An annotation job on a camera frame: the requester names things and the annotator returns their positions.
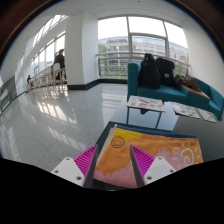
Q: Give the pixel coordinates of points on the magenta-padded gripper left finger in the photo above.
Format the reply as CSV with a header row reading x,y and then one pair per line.
x,y
68,171

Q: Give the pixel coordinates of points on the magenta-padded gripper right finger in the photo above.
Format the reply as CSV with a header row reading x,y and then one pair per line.
x,y
156,170

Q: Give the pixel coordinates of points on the printed magazine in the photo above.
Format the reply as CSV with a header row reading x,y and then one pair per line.
x,y
207,115
146,103
185,110

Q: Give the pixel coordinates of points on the teal sofa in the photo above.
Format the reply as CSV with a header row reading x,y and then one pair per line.
x,y
173,93

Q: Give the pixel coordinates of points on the wooden sofa table top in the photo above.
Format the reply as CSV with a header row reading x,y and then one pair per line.
x,y
198,93

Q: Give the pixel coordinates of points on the brown jacket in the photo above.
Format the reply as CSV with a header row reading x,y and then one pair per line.
x,y
187,81

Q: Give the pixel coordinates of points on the large black backpack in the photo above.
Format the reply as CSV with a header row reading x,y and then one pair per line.
x,y
149,71

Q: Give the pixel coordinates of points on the black backpack with label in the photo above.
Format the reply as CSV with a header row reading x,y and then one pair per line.
x,y
165,71

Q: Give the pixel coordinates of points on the person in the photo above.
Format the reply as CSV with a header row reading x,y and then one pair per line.
x,y
60,60
29,79

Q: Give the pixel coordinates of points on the metal window railing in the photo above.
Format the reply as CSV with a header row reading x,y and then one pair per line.
x,y
113,61

